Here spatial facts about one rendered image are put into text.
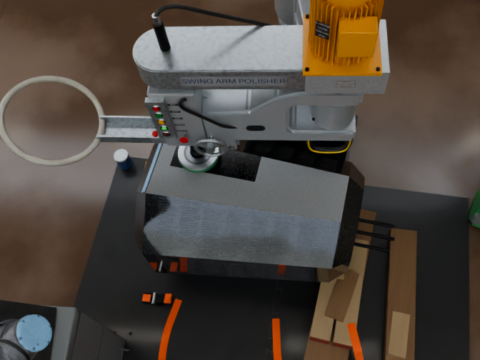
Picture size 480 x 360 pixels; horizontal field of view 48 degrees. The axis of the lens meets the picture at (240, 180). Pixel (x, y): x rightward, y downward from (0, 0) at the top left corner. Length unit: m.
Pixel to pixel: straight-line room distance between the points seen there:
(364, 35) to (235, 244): 1.39
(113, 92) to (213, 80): 2.30
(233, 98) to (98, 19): 2.68
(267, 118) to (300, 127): 0.18
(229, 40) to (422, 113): 2.23
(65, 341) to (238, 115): 1.31
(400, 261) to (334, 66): 1.74
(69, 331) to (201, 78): 1.35
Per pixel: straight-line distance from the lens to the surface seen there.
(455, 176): 3.88
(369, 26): 1.80
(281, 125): 2.34
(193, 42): 2.13
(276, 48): 2.08
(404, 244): 3.50
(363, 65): 2.01
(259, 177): 2.76
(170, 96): 2.20
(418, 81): 4.23
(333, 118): 2.31
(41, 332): 2.41
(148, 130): 2.68
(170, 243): 2.88
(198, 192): 2.76
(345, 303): 3.20
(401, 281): 3.42
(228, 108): 2.29
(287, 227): 2.70
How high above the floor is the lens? 3.33
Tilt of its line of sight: 63 degrees down
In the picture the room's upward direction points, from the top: 11 degrees counter-clockwise
